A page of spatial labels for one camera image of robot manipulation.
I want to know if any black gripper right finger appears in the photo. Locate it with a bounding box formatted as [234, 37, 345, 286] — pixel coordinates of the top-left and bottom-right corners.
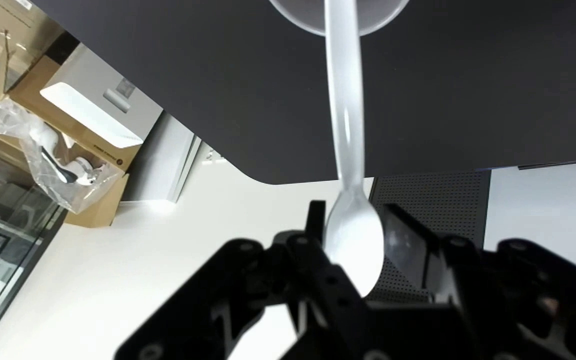
[375, 203, 576, 360]

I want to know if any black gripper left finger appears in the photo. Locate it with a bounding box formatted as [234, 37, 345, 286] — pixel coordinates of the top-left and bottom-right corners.
[115, 200, 368, 360]

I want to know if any white plastic spoon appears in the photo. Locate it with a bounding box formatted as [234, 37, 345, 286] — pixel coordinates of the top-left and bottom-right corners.
[325, 23, 385, 296]

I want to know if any white ceramic mug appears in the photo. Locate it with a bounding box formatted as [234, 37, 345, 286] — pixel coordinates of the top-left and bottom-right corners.
[271, 0, 410, 36]

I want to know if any cardboard box with bag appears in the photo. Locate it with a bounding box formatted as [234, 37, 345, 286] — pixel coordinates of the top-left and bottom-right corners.
[0, 30, 138, 227]

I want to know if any white appliance box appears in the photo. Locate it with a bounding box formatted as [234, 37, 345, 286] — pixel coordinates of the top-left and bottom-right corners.
[41, 44, 163, 147]

